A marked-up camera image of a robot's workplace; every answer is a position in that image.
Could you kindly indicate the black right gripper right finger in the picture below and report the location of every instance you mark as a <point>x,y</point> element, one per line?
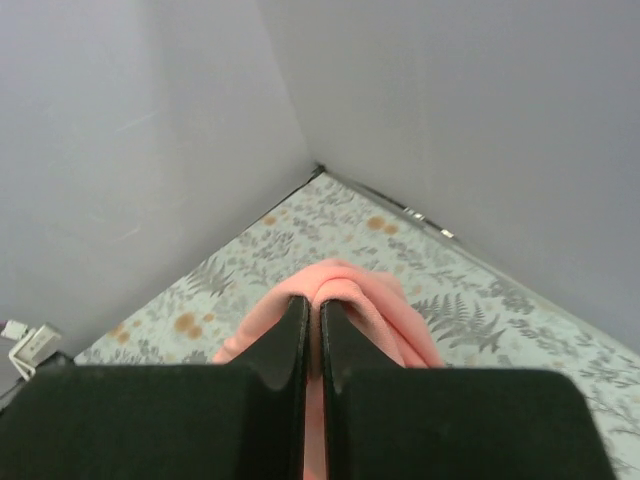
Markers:
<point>345,350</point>

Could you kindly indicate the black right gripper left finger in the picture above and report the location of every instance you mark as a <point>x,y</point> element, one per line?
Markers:
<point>280,356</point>

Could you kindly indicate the salmon pink t shirt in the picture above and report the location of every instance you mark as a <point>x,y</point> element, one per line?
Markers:
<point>375,302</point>

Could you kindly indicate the floral patterned table mat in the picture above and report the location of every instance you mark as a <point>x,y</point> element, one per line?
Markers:
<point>420,298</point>

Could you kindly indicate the aluminium frame rail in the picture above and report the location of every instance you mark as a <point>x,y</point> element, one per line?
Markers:
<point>405,212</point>

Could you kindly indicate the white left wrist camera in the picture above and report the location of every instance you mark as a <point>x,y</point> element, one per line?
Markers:
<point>31,346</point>

